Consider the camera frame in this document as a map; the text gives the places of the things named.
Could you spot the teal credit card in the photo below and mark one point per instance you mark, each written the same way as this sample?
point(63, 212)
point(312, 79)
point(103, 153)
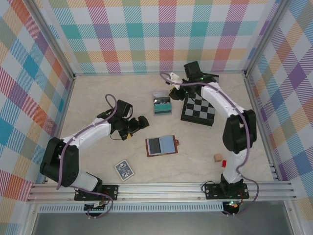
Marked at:
point(162, 108)

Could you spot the black grey chessboard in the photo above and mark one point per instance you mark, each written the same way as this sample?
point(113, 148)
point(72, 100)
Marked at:
point(198, 112)

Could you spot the brown leather card holder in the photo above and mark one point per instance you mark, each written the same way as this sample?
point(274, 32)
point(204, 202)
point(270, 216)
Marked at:
point(168, 147)

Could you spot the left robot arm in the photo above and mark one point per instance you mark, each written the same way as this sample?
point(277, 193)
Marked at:
point(61, 159)

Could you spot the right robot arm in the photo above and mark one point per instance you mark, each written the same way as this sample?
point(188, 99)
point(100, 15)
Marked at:
point(239, 132)

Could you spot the teal card box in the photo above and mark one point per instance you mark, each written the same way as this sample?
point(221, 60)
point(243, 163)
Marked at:
point(160, 94)

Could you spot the black credit card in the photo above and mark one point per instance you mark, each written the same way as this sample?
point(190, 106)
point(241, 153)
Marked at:
point(161, 100)

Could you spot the grey credit card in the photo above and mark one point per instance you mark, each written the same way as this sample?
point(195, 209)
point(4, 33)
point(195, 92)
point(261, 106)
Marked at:
point(155, 146)

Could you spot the blue playing card deck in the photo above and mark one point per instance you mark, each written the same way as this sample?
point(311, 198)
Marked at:
point(124, 170)

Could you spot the small wooden cube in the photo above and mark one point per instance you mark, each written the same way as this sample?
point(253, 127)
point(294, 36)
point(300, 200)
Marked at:
point(217, 157)

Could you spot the small circuit board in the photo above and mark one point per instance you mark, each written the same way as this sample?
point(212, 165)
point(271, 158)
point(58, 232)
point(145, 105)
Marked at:
point(232, 204)
point(96, 206)

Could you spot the small red block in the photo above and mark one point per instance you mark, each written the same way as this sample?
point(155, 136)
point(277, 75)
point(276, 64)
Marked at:
point(223, 164)

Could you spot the long aluminium base rail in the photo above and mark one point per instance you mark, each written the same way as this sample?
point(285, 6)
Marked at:
point(159, 189)

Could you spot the aluminium side rail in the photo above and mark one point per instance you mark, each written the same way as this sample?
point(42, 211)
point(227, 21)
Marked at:
point(58, 127)
point(264, 127)

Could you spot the aluminium frame post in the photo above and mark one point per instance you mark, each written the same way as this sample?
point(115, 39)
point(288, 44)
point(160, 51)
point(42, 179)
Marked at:
point(51, 39)
point(266, 36)

